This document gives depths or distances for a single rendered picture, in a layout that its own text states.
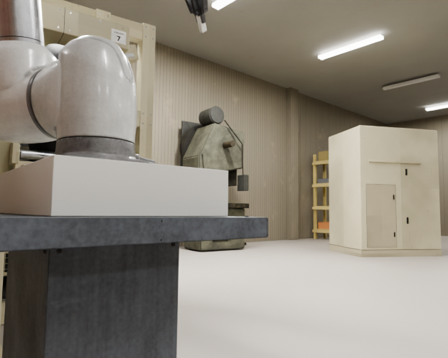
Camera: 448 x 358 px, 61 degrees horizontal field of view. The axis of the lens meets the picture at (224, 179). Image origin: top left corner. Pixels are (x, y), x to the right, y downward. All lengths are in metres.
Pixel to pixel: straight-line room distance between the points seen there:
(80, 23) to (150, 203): 1.89
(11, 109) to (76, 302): 0.42
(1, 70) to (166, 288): 0.55
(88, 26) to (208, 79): 5.48
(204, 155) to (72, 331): 5.54
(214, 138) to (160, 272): 5.61
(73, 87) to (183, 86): 6.63
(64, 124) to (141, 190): 0.21
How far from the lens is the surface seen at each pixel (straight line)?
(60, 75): 0.82
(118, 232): 0.56
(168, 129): 6.99
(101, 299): 0.71
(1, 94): 0.92
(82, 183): 0.63
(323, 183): 9.58
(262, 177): 8.53
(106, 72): 0.79
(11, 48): 0.94
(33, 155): 1.89
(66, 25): 2.46
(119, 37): 2.53
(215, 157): 6.27
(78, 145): 0.76
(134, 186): 0.67
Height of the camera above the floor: 0.66
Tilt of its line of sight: 5 degrees up
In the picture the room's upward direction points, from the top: 1 degrees clockwise
